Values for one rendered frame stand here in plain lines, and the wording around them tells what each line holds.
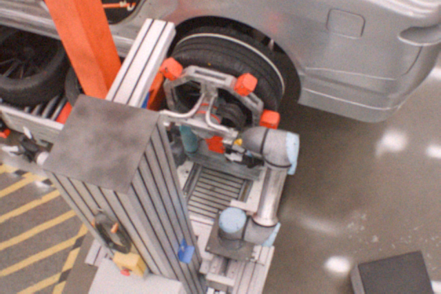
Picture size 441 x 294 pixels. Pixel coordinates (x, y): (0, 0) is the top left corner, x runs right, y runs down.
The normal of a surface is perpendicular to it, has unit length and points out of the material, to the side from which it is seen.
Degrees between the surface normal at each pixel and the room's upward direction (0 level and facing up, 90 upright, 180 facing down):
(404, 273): 0
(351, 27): 90
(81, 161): 0
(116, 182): 0
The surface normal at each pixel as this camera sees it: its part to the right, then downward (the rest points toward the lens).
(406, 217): -0.05, -0.52
